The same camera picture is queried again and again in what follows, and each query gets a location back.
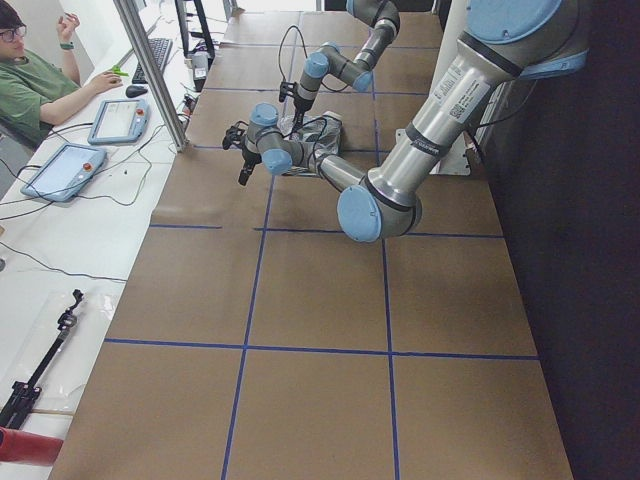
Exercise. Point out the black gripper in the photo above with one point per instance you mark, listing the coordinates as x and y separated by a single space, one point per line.
248 157
300 106

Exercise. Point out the navy white striped polo shirt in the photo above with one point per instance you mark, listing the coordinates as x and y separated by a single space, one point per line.
318 135

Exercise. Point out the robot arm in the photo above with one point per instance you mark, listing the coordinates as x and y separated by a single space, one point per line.
501 41
382 17

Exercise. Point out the black monitor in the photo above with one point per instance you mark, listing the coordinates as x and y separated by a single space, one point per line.
194 30

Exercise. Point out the far teach pendant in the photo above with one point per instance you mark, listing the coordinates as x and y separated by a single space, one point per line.
121 121

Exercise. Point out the teach pendant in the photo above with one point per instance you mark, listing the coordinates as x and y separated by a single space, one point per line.
65 173
121 121

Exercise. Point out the black computer mouse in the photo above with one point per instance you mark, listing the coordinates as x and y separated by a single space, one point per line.
135 90

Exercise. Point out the brown table mat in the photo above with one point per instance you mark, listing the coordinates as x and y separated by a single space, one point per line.
254 340

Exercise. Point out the near teach pendant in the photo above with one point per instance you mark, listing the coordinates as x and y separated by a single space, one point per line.
65 173

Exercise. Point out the person in green shirt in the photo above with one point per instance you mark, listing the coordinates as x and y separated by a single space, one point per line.
36 95

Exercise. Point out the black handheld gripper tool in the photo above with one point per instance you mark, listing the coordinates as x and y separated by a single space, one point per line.
25 393

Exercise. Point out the red cylinder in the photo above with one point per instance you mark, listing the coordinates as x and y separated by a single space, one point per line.
22 447

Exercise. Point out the aluminium frame post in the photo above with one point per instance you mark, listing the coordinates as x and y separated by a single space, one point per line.
140 43

